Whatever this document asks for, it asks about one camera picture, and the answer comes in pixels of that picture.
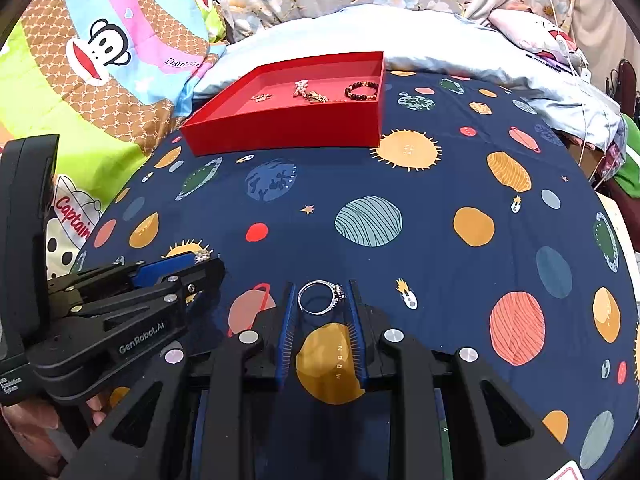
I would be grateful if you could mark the dark chair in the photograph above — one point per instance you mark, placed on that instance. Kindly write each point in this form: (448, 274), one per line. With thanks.
(622, 80)

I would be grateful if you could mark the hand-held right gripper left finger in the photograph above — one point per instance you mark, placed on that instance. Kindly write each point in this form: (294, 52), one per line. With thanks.
(286, 335)

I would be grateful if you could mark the person's left hand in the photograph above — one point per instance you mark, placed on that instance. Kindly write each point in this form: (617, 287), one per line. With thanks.
(35, 425)

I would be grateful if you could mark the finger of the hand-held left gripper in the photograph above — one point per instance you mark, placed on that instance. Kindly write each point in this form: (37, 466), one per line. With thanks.
(150, 292)
(165, 267)

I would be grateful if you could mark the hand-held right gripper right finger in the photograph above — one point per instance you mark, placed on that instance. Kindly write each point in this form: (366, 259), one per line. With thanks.
(357, 335)

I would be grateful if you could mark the silver flower pendant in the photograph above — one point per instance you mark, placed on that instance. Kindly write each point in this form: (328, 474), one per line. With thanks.
(202, 256)

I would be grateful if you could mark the navy planet print sheet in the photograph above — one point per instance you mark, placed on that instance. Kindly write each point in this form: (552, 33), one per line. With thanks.
(450, 160)

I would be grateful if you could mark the white pink pillow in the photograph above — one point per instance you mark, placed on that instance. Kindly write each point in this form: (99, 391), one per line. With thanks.
(525, 30)

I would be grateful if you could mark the red box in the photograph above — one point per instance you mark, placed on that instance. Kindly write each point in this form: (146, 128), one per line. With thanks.
(280, 130)

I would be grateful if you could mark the colourful monkey print quilt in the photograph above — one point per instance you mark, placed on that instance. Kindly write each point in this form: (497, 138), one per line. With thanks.
(100, 110)

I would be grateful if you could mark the green cloth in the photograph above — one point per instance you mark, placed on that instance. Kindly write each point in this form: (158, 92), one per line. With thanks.
(629, 170)

